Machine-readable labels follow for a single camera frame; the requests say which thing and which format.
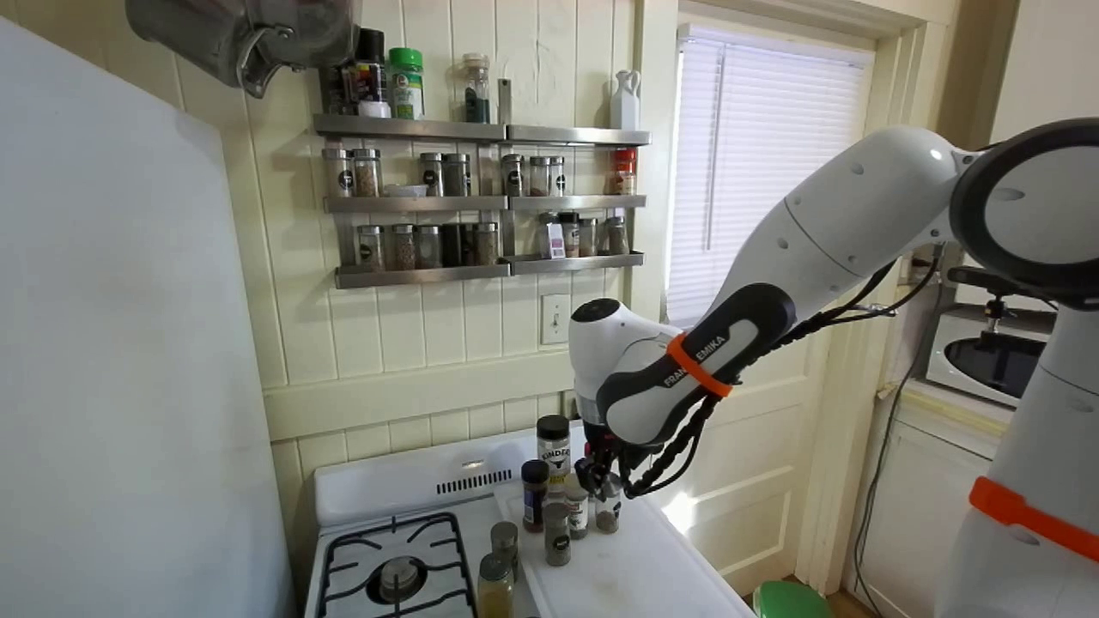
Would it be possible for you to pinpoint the black stove burner grate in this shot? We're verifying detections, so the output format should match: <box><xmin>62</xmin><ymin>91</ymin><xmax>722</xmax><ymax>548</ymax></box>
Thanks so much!
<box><xmin>316</xmin><ymin>512</ymin><xmax>477</xmax><ymax>618</ymax></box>

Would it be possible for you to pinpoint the steel lid pepper bottle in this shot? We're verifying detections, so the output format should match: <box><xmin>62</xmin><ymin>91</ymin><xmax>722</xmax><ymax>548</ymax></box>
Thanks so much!
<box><xmin>542</xmin><ymin>502</ymin><xmax>577</xmax><ymax>571</ymax></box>

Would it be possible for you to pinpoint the red lid jar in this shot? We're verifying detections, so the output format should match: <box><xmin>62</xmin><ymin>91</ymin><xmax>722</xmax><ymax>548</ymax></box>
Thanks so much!
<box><xmin>607</xmin><ymin>146</ymin><xmax>639</xmax><ymax>199</ymax></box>

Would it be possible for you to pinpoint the white refrigerator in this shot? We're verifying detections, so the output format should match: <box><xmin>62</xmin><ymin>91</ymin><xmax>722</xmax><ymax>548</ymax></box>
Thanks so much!
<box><xmin>0</xmin><ymin>12</ymin><xmax>295</xmax><ymax>618</ymax></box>

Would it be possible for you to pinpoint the steel spice rack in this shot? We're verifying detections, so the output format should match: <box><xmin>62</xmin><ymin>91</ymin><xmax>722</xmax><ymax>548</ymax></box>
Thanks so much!
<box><xmin>506</xmin><ymin>119</ymin><xmax>654</xmax><ymax>278</ymax></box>
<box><xmin>313</xmin><ymin>109</ymin><xmax>513</xmax><ymax>289</ymax></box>

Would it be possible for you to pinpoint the small black lid spice bottle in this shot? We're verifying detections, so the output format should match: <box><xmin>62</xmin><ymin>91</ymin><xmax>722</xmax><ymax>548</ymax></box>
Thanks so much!
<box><xmin>519</xmin><ymin>456</ymin><xmax>551</xmax><ymax>534</ymax></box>

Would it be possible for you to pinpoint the white microwave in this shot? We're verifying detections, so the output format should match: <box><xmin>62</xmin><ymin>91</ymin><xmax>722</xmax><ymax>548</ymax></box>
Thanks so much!
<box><xmin>921</xmin><ymin>286</ymin><xmax>1062</xmax><ymax>407</ymax></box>

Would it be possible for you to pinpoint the large black lid spice jar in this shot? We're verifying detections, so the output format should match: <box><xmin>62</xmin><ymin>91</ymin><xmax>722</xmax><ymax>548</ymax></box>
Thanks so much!
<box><xmin>537</xmin><ymin>412</ymin><xmax>575</xmax><ymax>485</ymax></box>

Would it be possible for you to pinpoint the yellow content spice bottle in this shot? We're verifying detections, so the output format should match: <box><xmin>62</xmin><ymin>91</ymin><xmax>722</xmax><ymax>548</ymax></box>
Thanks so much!
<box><xmin>473</xmin><ymin>548</ymin><xmax>521</xmax><ymax>618</ymax></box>

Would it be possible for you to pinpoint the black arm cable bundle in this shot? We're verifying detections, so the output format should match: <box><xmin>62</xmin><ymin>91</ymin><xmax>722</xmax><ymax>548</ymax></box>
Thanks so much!
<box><xmin>615</xmin><ymin>254</ymin><xmax>954</xmax><ymax>502</ymax></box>

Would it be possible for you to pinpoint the white label rack jar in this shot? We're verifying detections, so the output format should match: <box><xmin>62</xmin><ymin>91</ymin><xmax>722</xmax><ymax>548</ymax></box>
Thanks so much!
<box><xmin>540</xmin><ymin>217</ymin><xmax>575</xmax><ymax>260</ymax></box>

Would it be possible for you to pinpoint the green lidded white bin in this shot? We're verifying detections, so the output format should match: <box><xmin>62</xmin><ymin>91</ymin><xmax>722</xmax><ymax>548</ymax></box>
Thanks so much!
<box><xmin>748</xmin><ymin>577</ymin><xmax>840</xmax><ymax>618</ymax></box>

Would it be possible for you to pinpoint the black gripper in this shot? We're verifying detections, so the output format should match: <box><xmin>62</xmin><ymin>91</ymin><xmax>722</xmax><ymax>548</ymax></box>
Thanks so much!
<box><xmin>577</xmin><ymin>423</ymin><xmax>629</xmax><ymax>502</ymax></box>

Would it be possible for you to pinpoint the white cutting board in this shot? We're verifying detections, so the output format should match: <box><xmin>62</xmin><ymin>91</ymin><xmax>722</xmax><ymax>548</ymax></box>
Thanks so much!
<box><xmin>513</xmin><ymin>485</ymin><xmax>758</xmax><ymax>618</ymax></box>

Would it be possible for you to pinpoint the green lid jar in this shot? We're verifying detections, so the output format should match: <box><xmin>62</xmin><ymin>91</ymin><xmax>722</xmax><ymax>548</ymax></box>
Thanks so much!
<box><xmin>386</xmin><ymin>43</ymin><xmax>430</xmax><ymax>119</ymax></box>

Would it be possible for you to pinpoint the white window blind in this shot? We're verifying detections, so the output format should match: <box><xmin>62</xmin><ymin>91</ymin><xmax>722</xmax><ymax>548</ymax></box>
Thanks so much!
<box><xmin>666</xmin><ymin>25</ymin><xmax>880</xmax><ymax>329</ymax></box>

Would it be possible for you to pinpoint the dark bottle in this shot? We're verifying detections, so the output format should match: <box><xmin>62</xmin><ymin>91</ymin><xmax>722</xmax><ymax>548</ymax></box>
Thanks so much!
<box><xmin>339</xmin><ymin>28</ymin><xmax>391</xmax><ymax>117</ymax></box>

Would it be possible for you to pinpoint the white label spice bottle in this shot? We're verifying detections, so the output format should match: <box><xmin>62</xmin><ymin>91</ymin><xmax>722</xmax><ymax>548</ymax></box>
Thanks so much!
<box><xmin>560</xmin><ymin>472</ymin><xmax>596</xmax><ymax>543</ymax></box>

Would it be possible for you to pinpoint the steel lid spice bottle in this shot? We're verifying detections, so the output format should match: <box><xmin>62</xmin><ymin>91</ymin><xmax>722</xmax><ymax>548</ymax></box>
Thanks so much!
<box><xmin>488</xmin><ymin>518</ymin><xmax>521</xmax><ymax>564</ymax></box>
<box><xmin>590</xmin><ymin>478</ymin><xmax>629</xmax><ymax>539</ymax></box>

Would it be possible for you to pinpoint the clear glass jar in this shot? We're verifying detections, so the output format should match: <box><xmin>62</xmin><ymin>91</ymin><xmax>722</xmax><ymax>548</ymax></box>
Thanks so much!
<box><xmin>462</xmin><ymin>51</ymin><xmax>496</xmax><ymax>128</ymax></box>

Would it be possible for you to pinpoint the white stove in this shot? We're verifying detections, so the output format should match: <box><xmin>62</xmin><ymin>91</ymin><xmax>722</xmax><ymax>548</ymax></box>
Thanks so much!
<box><xmin>298</xmin><ymin>424</ymin><xmax>758</xmax><ymax>618</ymax></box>

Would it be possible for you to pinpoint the white wall outlet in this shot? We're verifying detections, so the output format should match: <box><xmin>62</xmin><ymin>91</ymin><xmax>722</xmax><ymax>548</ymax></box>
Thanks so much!
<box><xmin>540</xmin><ymin>293</ymin><xmax>577</xmax><ymax>345</ymax></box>

